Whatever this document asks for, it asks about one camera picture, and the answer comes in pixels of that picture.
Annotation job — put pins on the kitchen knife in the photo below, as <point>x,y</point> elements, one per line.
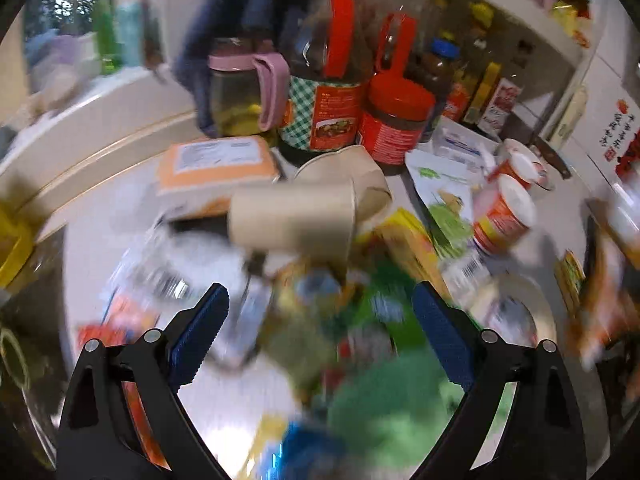
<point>545,152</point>

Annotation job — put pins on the blue hanging cloth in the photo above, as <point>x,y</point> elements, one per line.
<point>200,35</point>

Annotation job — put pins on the yellow detergent bottle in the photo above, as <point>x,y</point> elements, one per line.
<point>12,245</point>

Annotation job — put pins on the pink lid glass jar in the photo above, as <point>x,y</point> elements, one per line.
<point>235,95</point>

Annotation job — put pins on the beige paper cup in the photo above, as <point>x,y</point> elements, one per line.
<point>360,175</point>
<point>295,220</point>

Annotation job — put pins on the white wall shelf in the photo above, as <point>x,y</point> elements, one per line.
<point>525,10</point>

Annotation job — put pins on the green fluffy cloth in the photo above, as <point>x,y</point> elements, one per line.
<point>395,410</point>

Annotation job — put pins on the green rimmed strainer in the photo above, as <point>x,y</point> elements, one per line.
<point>10,360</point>

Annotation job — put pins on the beige tape roll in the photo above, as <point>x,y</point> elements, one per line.
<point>540,305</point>

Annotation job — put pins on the blue box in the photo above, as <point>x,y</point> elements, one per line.
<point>310,452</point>

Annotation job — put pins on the red lid jar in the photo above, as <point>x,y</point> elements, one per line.
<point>395,120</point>

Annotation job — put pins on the red paper decal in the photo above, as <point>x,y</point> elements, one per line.
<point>622,135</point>

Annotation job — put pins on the green white wrapper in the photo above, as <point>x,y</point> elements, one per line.
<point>445,205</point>

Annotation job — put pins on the white patterned bowl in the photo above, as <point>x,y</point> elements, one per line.
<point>525,160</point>

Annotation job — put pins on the orange wipes pack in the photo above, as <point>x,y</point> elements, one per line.
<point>215,170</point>

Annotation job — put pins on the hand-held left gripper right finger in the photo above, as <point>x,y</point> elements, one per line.
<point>445,335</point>

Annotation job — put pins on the clear plastic container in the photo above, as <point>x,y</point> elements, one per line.
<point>75,55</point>

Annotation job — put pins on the yellow cap bottle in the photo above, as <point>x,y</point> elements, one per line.
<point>480,35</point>

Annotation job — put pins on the red white carton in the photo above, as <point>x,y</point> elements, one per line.
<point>500,107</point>

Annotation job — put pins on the teal bottle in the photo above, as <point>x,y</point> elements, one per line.
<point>131,35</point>

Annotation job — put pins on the green bottle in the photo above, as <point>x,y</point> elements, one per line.
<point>107,40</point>

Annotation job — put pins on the checked label sauce bottle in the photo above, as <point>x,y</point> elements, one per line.
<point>325,110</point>

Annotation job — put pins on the yellow orange packet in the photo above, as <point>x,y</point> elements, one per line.
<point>410,245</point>

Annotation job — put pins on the clear plastic wrapper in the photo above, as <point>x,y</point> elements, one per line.
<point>250,315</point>

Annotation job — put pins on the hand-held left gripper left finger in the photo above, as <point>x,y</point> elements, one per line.
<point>200,332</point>

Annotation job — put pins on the blue cap bottle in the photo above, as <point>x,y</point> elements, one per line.
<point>442,80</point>

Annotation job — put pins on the red white plastic cup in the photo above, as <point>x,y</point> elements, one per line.
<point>505,215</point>

